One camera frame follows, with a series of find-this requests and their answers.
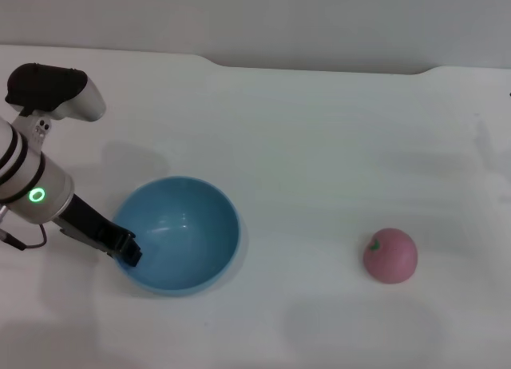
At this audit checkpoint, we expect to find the blue bowl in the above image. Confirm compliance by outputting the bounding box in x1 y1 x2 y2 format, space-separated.
112 176 243 299

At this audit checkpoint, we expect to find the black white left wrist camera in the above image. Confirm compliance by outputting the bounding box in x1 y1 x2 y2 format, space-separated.
5 62 107 154

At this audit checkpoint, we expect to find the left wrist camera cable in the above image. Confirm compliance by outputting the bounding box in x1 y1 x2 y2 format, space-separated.
0 224 47 251

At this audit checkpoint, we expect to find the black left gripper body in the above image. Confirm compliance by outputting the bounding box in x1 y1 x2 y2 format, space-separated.
54 192 137 259

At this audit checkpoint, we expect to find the pink toy peach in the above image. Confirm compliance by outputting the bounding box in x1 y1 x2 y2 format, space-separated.
362 227 418 285

